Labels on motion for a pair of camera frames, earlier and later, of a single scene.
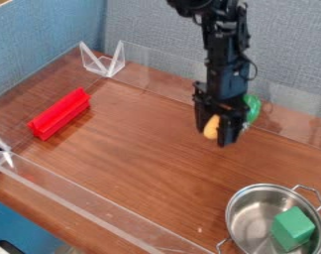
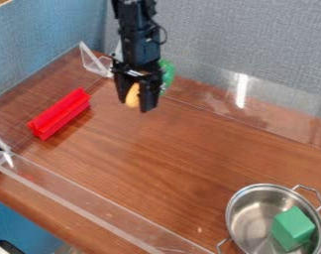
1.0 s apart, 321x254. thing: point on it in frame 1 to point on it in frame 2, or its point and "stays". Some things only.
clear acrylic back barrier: [294, 99] stays
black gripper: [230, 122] to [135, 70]
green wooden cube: [292, 229] stays
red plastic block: [55, 117] stays
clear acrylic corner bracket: [106, 64] stays
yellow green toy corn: [252, 107] to [132, 96]
